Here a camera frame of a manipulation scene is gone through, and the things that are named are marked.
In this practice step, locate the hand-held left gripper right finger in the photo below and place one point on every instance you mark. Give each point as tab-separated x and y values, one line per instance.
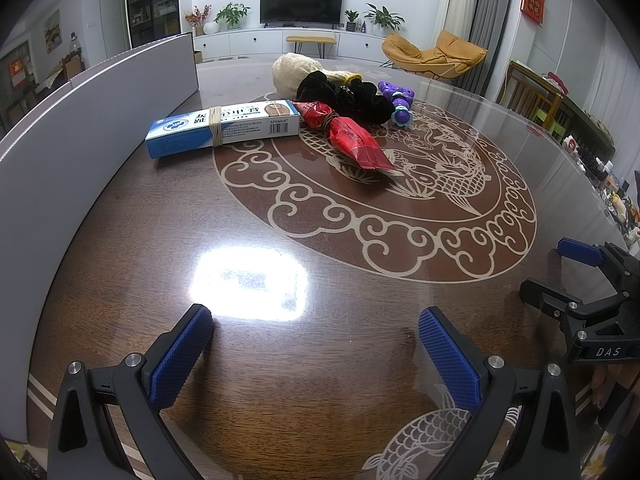
450	360

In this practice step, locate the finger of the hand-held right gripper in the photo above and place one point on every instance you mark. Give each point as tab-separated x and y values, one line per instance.
580	252
547	297

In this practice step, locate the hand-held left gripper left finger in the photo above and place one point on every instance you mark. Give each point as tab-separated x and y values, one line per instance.
182	355

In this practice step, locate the large grey cardboard box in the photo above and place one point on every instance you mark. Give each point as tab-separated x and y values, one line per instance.
75	135

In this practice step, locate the brown patterned glass-topped desktop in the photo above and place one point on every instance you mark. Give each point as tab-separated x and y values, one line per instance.
350	270

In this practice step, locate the cluttered side shelf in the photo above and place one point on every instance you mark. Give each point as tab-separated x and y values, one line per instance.
600	160

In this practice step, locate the wooden chair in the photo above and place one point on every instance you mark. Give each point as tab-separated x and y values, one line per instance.
530	92

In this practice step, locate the blue white toothpaste box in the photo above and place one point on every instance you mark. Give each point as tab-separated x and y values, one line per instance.
225	127

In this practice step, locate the purple plastic toy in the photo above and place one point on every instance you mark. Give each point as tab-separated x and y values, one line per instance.
399	102

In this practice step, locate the red snack packet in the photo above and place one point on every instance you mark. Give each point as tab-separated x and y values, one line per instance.
350	140

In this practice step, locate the yellow lounge chair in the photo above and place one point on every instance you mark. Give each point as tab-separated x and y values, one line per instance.
435	55

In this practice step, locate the grey curtain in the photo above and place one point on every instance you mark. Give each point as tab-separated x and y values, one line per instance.
500	20

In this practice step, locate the black fluffy scrunchie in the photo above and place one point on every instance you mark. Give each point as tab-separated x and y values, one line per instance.
365	105
320	87

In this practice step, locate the white patterned curtain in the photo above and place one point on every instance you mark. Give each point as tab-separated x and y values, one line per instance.
460	5

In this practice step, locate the cream knitted cloth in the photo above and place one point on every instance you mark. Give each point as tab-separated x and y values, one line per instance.
295	72

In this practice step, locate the tall leafy potted plant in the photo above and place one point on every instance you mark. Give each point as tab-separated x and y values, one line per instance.
382	17

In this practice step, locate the white television console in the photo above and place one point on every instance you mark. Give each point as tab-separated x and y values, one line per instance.
260	42

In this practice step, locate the small green potted plant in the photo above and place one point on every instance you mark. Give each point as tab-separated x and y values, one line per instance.
351	20

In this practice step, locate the red flowers in white vase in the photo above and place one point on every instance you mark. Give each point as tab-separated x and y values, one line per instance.
200	17

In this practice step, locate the wooden bench with black legs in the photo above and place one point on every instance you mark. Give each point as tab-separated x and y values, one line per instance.
310	39

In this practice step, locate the bushy green potted plant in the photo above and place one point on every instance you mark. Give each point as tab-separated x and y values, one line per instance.
231	15

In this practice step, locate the dark glass display cabinet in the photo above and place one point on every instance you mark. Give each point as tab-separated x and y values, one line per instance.
152	0

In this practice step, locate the black flat television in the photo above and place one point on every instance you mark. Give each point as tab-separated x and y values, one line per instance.
301	6

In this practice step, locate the red wall hanging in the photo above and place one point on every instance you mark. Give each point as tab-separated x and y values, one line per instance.
532	2

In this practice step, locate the framed wall painting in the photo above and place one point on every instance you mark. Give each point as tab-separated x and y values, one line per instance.
53	31

